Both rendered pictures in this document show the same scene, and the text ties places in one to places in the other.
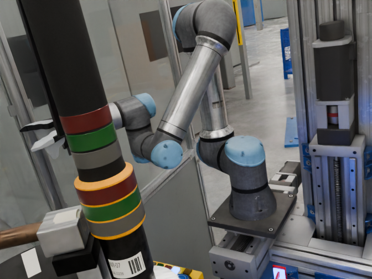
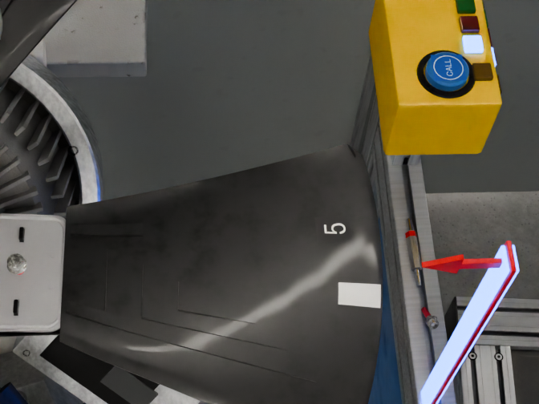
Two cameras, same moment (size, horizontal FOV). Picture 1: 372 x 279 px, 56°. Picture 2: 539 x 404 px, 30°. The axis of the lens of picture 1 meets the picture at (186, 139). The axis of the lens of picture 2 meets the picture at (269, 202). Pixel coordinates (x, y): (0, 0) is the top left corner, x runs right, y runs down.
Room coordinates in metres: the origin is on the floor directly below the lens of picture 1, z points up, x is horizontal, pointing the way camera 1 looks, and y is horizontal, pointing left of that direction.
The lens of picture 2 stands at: (0.17, -0.27, 1.83)
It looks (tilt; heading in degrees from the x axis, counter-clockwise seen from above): 60 degrees down; 49
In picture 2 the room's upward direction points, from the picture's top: 6 degrees clockwise
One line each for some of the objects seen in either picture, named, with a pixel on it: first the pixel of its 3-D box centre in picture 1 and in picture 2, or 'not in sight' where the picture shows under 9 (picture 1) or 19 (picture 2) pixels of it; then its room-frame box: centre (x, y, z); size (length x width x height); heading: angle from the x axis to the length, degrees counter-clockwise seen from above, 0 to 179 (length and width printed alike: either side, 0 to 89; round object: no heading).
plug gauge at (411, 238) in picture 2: not in sight; (414, 252); (0.62, 0.01, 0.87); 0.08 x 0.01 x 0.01; 59
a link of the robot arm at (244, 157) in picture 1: (244, 160); not in sight; (0.99, -0.16, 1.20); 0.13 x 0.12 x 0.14; 28
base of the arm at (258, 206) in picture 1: (251, 194); not in sight; (0.98, -0.17, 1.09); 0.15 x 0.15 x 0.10
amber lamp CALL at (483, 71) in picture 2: (187, 272); (482, 71); (0.70, 0.06, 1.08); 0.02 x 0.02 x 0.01; 57
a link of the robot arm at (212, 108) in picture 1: (210, 92); not in sight; (1.10, -0.11, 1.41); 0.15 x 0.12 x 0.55; 28
